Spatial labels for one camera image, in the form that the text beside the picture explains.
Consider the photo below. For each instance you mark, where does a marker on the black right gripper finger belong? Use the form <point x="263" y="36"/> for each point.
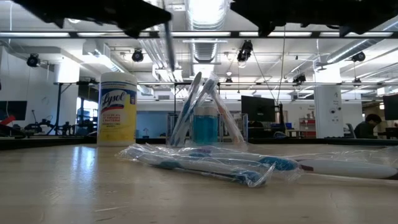
<point x="255" y="4"/>
<point x="261" y="16"/>

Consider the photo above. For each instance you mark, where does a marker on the yellow Lysol wipes canister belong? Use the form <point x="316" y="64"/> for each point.
<point x="117" y="118"/>

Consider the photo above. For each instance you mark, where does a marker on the clear acrylic organizer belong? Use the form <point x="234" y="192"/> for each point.
<point x="242" y="119"/>

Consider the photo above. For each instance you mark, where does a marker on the orange white toothbrush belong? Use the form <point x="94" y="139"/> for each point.
<point x="228" y="121"/>

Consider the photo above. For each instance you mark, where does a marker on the red shelf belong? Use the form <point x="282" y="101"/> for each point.
<point x="308" y="123"/>

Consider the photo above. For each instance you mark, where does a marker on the black background robot arm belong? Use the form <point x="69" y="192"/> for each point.
<point x="38" y="127"/>

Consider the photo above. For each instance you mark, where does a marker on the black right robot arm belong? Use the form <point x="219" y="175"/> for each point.
<point x="357" y="12"/>

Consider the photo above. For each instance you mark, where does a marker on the blue partition panel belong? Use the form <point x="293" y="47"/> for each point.
<point x="149" y="124"/>

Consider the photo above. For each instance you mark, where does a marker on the black hanging camera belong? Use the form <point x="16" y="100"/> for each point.
<point x="228" y="80"/>
<point x="358" y="56"/>
<point x="137" y="55"/>
<point x="299" y="79"/>
<point x="245" y="50"/>
<point x="33" y="60"/>

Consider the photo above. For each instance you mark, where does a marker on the black aluminium table frame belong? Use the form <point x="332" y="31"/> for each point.
<point x="31" y="142"/>

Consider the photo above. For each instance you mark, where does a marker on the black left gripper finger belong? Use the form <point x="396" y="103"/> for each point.
<point x="143" y="21"/>
<point x="140" y="7"/>

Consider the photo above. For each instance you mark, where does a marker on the white pillar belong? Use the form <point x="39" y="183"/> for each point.
<point x="328" y="109"/>

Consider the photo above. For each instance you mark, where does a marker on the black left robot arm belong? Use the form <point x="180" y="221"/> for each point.
<point x="46" y="9"/>

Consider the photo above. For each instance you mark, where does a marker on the black monitor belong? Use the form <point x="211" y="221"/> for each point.
<point x="258" y="109"/>
<point x="14" y="110"/>
<point x="391" y="107"/>

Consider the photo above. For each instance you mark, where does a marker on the silver ventilation duct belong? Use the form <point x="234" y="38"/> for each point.
<point x="203" y="51"/>

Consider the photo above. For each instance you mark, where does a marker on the red angled bar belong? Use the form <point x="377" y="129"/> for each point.
<point x="7" y="120"/>

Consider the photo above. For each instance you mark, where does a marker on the person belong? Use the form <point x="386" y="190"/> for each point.
<point x="368" y="127"/>

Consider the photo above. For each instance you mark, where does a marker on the black overhead light bar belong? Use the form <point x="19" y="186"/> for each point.
<point x="234" y="34"/>

